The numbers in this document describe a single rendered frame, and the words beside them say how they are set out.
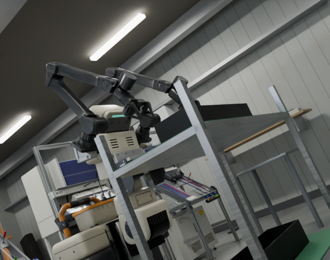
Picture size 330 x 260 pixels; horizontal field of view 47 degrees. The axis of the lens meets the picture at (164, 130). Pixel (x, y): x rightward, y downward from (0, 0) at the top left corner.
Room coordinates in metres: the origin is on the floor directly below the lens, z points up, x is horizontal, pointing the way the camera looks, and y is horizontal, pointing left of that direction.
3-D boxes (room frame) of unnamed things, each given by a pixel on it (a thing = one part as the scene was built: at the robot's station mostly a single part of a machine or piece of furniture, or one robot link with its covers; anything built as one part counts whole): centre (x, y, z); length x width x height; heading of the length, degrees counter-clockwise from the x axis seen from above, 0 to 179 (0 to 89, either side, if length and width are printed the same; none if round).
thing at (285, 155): (4.28, -0.90, 0.40); 0.70 x 0.45 x 0.80; 50
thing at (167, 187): (5.35, 0.25, 0.65); 1.01 x 0.73 x 1.29; 56
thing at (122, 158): (1.94, 0.21, 0.99); 0.28 x 0.16 x 0.22; 146
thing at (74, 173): (4.21, 1.08, 1.52); 0.51 x 0.13 x 0.27; 146
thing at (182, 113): (1.67, -0.20, 1.01); 0.57 x 0.17 x 0.11; 146
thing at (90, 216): (2.17, 0.54, 0.87); 0.23 x 0.15 x 0.11; 146
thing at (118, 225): (2.06, 0.28, 0.68); 0.28 x 0.27 x 0.25; 146
